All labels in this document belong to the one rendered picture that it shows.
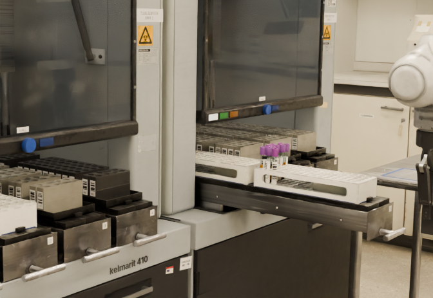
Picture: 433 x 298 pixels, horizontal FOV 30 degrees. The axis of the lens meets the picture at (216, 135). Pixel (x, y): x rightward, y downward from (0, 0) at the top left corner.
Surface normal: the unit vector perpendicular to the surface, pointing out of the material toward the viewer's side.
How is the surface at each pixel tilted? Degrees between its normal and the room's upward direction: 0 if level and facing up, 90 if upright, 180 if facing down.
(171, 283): 90
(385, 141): 90
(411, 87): 95
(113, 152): 90
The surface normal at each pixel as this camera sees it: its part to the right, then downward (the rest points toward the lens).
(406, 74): -0.58, 0.27
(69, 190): 0.80, 0.11
